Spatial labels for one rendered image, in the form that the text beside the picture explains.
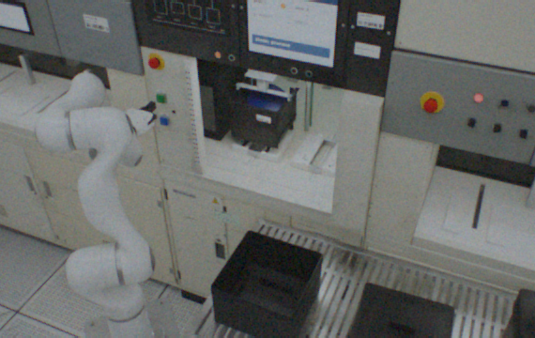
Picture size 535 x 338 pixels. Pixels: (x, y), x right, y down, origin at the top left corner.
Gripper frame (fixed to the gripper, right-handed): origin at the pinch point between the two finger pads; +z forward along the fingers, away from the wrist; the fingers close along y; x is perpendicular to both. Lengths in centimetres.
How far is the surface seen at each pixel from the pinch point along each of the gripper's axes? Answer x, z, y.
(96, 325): -44, -62, 12
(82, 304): -120, -17, -49
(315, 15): 43, 6, 59
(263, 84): -2.7, 34.8, 29.1
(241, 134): -23.1, 26.5, 22.8
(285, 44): 32, 6, 50
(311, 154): -30, 33, 51
